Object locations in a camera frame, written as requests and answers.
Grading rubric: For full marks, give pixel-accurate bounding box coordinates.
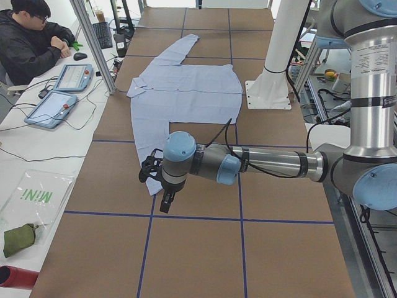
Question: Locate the person in black jacket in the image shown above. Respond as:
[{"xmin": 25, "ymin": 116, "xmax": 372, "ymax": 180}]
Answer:
[{"xmin": 1, "ymin": 1, "xmax": 75, "ymax": 85}]

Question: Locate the light blue striped shirt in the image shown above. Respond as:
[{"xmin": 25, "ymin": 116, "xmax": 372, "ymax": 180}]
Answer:
[{"xmin": 126, "ymin": 34, "xmax": 243, "ymax": 197}]

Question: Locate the red cylinder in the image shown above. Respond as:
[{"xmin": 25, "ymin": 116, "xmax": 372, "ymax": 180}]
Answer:
[{"xmin": 1, "ymin": 266, "xmax": 39, "ymax": 290}]

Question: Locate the iced coffee cup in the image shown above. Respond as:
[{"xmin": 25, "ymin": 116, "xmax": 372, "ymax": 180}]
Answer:
[{"xmin": 94, "ymin": 10, "xmax": 105, "ymax": 22}]

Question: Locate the lower blue teach pendant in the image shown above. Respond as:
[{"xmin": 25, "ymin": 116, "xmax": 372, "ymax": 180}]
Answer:
[{"xmin": 24, "ymin": 91, "xmax": 78, "ymax": 129}]

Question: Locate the green toy figure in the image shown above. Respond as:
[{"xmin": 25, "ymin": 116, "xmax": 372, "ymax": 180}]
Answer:
[{"xmin": 72, "ymin": 41, "xmax": 83, "ymax": 52}]

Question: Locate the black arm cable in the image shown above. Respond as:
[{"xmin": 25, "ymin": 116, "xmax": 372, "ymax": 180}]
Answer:
[{"xmin": 198, "ymin": 117, "xmax": 351, "ymax": 179}]

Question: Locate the clear plastic bag green print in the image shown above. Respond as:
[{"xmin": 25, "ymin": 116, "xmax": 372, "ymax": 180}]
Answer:
[{"xmin": 1, "ymin": 169, "xmax": 75, "ymax": 245}]

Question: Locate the upper blue teach pendant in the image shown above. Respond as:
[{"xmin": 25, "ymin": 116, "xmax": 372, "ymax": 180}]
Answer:
[{"xmin": 53, "ymin": 64, "xmax": 93, "ymax": 93}]

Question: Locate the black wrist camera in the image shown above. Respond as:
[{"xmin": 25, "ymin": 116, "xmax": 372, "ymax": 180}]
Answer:
[{"xmin": 138, "ymin": 148, "xmax": 163, "ymax": 183}]

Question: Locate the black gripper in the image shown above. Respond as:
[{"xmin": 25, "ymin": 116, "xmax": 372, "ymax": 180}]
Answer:
[{"xmin": 159, "ymin": 178, "xmax": 186, "ymax": 213}]

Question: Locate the black keyboard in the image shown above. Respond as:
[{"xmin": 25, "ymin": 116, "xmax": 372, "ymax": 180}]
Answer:
[{"xmin": 92, "ymin": 22, "xmax": 113, "ymax": 49}]

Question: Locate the aluminium frame post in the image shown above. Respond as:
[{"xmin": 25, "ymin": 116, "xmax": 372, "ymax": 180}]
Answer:
[{"xmin": 70, "ymin": 0, "xmax": 116, "ymax": 95}]

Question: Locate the blue teach pendant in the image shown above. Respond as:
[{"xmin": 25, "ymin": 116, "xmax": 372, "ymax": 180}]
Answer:
[
  {"xmin": 53, "ymin": 64, "xmax": 93, "ymax": 93},
  {"xmin": 24, "ymin": 91, "xmax": 78, "ymax": 129}
]

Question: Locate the green fabric pouch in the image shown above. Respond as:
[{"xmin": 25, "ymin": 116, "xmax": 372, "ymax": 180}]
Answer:
[{"xmin": 3, "ymin": 223, "xmax": 39, "ymax": 258}]

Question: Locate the black computer mouse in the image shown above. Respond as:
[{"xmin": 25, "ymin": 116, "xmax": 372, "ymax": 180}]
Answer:
[{"xmin": 73, "ymin": 52, "xmax": 87, "ymax": 61}]

